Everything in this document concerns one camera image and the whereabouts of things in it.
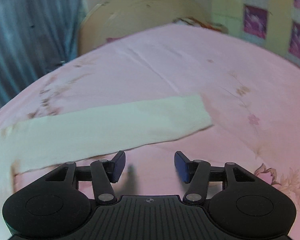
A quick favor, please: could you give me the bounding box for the blue grey curtain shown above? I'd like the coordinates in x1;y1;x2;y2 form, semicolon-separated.
0;0;82;107

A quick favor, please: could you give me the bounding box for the pink floral bed sheet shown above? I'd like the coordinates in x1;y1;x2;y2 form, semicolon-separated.
0;24;300;239

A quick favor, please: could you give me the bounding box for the cream round headboard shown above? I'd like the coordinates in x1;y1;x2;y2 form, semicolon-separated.
78;0;207;55

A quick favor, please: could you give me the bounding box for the cream white knit garment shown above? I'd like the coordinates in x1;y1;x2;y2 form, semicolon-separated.
0;95;212;206

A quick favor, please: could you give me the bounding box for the patterned pillow near headboard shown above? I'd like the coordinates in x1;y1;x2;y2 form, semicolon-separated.
172;17;228;34

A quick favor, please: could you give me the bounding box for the cream wardrobe with purple posters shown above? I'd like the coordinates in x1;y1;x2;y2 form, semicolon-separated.
211;0;300;67

